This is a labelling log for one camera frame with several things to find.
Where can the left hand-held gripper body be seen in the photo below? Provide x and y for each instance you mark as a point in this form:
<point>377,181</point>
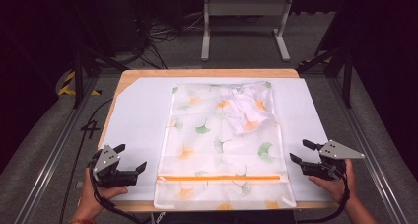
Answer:
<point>105,164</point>

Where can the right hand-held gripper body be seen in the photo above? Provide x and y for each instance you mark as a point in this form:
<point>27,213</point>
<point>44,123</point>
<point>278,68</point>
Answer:
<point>335,151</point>

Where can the leaf print mesh laundry bag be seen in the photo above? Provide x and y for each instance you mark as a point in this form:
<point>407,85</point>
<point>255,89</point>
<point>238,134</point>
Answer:
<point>203,151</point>

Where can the white garment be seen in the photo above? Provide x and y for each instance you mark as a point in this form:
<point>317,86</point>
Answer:
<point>244,110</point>

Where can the person's left hand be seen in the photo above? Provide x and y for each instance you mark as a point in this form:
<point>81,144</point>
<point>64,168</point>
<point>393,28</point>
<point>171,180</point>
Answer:
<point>90,199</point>

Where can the person's right hand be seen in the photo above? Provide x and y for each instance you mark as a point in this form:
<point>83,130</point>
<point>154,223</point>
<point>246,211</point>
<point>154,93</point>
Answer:
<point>340,189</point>

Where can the white paper sheet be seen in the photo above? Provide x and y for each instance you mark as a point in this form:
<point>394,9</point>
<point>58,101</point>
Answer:
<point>141,118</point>

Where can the black metal stand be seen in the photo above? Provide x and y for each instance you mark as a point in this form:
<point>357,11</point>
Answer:
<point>79,76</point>
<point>346,79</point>

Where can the yellow black hazard tape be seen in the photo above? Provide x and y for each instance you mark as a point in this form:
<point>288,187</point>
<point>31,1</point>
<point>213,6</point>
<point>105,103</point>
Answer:
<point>67,82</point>

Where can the aluminium rail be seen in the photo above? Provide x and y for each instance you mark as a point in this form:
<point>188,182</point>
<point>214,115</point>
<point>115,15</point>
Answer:
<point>55,151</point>
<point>368,145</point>

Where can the white metal stand frame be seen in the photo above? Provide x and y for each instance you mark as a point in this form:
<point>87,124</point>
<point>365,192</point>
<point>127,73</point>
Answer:
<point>246,7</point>

